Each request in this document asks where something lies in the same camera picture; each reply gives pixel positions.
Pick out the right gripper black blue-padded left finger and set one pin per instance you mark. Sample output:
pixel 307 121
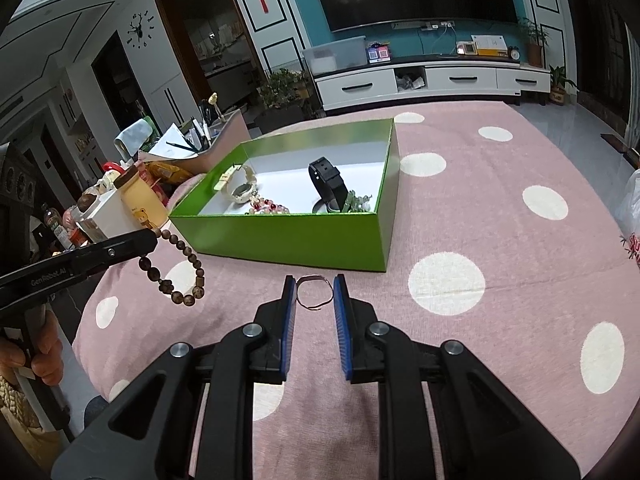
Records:
pixel 189 414

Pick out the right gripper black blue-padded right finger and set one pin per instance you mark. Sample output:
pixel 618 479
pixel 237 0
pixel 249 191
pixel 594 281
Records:
pixel 443 413

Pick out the jaws of the black left gripper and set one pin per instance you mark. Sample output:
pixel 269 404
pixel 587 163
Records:
pixel 128 246

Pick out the cream white wristwatch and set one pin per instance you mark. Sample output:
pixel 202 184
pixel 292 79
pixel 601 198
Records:
pixel 238 183

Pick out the silver metal bangle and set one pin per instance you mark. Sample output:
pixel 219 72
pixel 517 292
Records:
pixel 325 206

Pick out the beige jacket sleeve forearm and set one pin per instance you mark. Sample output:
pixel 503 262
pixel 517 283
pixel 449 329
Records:
pixel 42 446

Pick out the person's left hand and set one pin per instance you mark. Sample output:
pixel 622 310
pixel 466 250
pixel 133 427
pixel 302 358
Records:
pixel 47 362

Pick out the white square box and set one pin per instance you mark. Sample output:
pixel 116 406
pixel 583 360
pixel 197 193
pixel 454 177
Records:
pixel 104 216

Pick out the yellow brown-lidded jar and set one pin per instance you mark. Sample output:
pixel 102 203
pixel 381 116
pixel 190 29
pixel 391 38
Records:
pixel 142 201

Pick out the pink open storage box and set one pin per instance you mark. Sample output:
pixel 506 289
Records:
pixel 232 133

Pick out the pink polka-dot bedspread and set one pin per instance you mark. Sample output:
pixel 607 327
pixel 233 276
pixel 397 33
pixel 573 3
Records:
pixel 499 242

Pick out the black wristwatch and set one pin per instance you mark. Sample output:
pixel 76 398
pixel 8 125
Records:
pixel 329 184

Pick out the potted green plant planter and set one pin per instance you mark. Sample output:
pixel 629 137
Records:
pixel 286 100

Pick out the white plastic shopping bag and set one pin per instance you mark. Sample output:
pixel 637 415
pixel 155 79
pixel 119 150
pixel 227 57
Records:
pixel 627 216

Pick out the green white-lined cardboard box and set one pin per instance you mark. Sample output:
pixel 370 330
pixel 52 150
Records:
pixel 277 225

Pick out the clear plastic storage bin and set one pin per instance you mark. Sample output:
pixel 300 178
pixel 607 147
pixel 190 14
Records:
pixel 337 55

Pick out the white TV cabinet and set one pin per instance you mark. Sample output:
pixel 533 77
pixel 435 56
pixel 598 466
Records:
pixel 451 79

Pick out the blue QR code stand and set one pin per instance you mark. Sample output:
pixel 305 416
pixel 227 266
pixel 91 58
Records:
pixel 378 53

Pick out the potted plant by cabinet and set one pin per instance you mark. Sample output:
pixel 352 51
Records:
pixel 559 83

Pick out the small round desk clock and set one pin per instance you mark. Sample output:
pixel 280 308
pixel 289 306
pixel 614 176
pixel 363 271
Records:
pixel 515 54

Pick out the yellow white box on cabinet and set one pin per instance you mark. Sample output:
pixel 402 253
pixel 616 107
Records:
pixel 490 45

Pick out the potted plant on cabinet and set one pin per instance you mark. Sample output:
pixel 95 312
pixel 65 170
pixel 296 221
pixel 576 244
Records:
pixel 535 40

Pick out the black antler wall clock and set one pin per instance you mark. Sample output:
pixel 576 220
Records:
pixel 139 32

